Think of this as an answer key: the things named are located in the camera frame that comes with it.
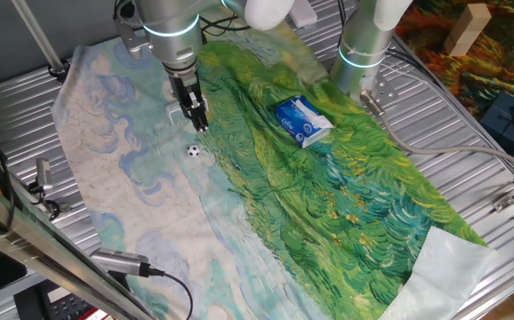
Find white power strip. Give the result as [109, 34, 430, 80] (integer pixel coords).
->
[288, 0, 318, 28]

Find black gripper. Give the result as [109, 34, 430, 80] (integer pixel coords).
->
[163, 61, 210, 133]

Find blue tissue pack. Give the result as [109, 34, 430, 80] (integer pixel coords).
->
[275, 95, 334, 149]

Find white mesh toy goal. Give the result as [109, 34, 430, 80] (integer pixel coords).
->
[165, 98, 210, 126]

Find thin metal rod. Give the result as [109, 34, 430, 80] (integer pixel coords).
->
[10, 0, 70, 84]

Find grey robot hose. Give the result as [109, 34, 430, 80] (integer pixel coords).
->
[359, 90, 514, 177]

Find black base cables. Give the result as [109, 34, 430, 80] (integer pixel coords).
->
[336, 0, 514, 183]

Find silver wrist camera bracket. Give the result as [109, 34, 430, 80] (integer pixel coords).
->
[113, 15, 152, 60]

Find small silver camera on mount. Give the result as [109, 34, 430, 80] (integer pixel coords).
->
[28, 157, 71, 221]

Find dark blue gift box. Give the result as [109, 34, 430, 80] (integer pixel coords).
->
[479, 92, 514, 156]

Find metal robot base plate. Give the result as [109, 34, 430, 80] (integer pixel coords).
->
[357, 70, 399, 113]

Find orange painted cloth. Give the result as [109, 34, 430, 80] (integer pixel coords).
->
[394, 0, 514, 134]

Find black camera cable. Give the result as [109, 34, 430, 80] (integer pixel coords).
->
[148, 266, 195, 320]

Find light wooden block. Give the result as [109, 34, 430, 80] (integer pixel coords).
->
[443, 3, 493, 58]

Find green blue painted cloth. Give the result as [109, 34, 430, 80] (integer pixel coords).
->
[51, 17, 498, 320]

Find black desk telephone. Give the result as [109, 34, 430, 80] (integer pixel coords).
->
[13, 279, 111, 320]

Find aluminium frame bar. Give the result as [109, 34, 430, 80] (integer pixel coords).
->
[0, 171, 156, 320]

